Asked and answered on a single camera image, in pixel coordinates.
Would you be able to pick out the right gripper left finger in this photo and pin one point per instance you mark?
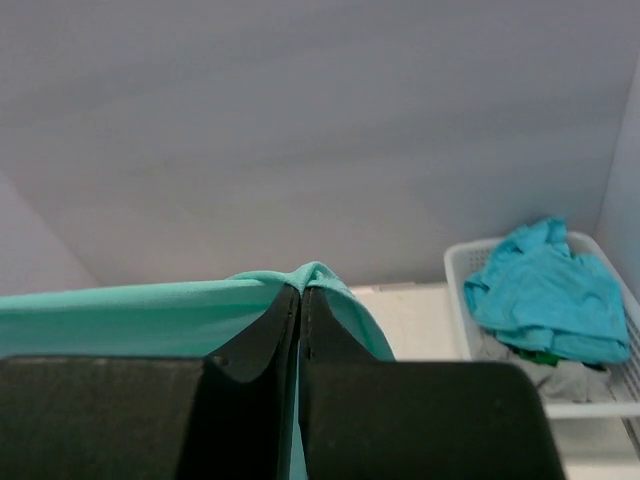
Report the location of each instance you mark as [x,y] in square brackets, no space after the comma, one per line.
[225,414]

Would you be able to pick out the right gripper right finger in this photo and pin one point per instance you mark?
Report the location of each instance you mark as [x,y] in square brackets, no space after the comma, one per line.
[364,418]

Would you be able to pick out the white plastic basket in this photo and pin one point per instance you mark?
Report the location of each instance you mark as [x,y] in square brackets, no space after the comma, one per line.
[464,259]

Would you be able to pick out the grey garment in basket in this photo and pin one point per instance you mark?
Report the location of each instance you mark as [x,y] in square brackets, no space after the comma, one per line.
[569,381]

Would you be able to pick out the blue t shirt in basket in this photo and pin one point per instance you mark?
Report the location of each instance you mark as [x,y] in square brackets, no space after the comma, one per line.
[535,294]

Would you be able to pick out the green garment in basket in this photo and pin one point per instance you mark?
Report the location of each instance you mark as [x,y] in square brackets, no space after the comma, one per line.
[538,357]

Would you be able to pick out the teal green t shirt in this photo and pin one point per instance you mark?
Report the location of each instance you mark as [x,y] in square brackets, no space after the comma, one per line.
[180,319]

